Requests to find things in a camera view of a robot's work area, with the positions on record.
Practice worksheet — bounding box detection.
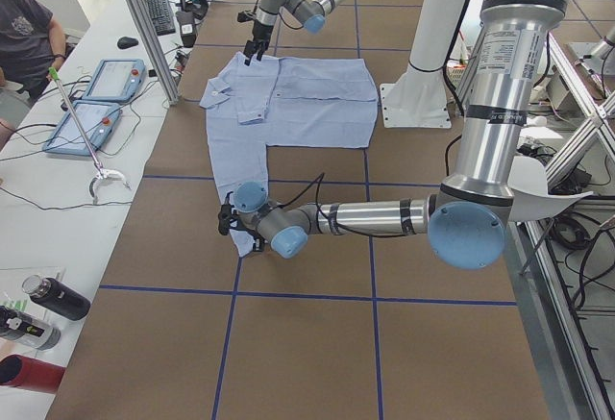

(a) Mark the light blue striped shirt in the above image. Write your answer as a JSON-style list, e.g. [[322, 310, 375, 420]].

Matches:
[[198, 52, 380, 259]]

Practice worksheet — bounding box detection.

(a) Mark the grey box with label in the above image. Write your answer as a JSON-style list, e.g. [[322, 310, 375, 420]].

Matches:
[[175, 11, 197, 48]]

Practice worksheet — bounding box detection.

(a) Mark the black keyboard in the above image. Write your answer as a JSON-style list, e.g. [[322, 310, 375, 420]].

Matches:
[[143, 0, 176, 36]]

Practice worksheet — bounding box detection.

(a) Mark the black computer mouse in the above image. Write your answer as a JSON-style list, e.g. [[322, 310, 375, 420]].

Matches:
[[116, 37, 139, 50]]

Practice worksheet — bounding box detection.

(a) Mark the upper blue teach pendant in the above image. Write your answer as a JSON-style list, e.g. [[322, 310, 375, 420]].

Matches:
[[82, 59, 147, 104]]

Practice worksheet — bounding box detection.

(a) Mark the blue teach pendant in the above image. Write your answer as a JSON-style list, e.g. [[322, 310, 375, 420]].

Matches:
[[82, 59, 147, 104], [42, 100, 122, 156]]

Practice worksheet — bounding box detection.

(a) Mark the lower blue teach pendant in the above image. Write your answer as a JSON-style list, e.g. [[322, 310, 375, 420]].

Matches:
[[42, 100, 122, 156]]

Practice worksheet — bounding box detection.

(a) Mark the reacher grabber tool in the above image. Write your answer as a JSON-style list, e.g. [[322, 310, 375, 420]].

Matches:
[[48, 66, 130, 205]]

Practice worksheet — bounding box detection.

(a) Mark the black water bottle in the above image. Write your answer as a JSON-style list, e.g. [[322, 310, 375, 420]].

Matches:
[[22, 275, 90, 321]]

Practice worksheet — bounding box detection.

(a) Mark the seated person grey shirt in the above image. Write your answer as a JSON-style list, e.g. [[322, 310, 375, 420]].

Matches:
[[0, 0, 69, 152]]

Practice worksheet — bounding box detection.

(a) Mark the grey labelled bottle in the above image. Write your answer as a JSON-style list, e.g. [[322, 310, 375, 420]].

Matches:
[[1, 306, 62, 351]]

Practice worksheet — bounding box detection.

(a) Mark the red cylinder tube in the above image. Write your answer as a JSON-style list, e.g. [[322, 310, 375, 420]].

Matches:
[[1, 355, 65, 394]]

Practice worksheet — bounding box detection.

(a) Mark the aluminium frame post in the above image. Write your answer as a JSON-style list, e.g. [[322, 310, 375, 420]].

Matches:
[[126, 0, 180, 106]]

